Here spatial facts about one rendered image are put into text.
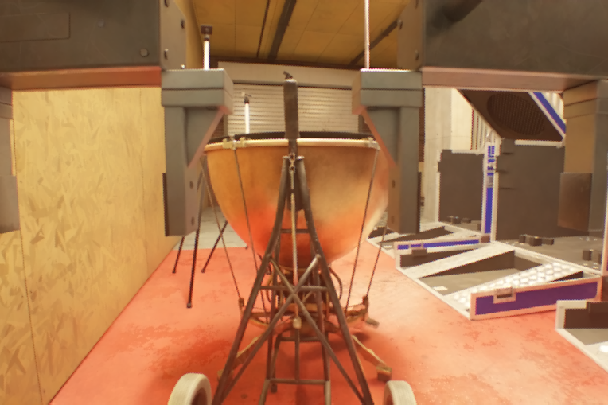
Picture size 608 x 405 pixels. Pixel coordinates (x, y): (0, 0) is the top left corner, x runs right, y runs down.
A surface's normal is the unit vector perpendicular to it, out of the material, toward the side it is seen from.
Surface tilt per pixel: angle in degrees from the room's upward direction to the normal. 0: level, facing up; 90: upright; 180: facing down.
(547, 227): 90
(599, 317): 90
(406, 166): 90
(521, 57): 90
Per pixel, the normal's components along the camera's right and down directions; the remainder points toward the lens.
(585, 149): -1.00, 0.00
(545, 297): 0.14, 0.09
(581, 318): -0.15, 0.09
